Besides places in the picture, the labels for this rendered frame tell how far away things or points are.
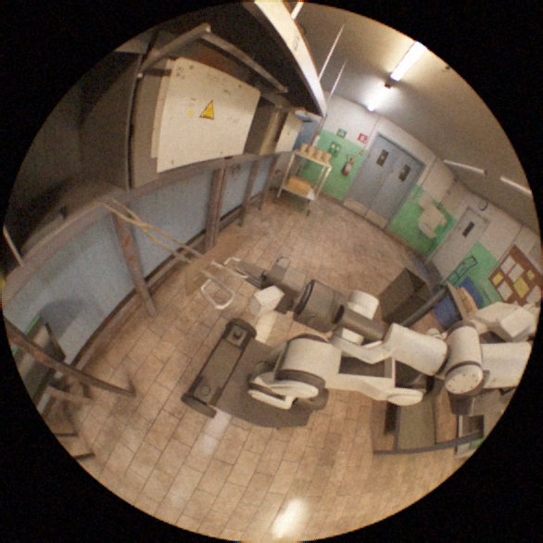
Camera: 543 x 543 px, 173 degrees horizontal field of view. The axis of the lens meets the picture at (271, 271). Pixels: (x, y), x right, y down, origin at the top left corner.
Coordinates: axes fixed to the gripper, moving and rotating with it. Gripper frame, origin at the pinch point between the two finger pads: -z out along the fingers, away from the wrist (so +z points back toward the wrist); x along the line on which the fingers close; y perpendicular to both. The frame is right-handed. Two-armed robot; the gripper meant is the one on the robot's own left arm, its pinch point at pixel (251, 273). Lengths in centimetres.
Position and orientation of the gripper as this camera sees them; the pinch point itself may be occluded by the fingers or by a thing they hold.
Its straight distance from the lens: 34.2
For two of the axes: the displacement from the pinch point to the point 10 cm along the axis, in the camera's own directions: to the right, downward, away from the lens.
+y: -3.3, 6.0, -7.3
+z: 8.9, 4.5, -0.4
